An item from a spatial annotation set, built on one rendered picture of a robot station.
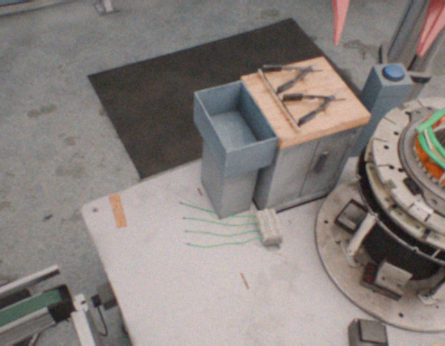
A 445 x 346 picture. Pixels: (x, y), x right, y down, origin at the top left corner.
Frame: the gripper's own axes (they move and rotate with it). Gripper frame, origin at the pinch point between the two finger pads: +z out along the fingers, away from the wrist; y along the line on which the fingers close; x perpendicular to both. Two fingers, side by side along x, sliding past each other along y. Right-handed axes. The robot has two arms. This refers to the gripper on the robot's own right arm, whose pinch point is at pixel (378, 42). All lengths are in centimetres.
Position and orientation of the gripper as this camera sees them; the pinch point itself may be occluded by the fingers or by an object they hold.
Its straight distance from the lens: 60.7
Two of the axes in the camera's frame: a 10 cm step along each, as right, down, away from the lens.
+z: -1.4, 9.1, 4.0
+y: 9.9, 1.7, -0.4
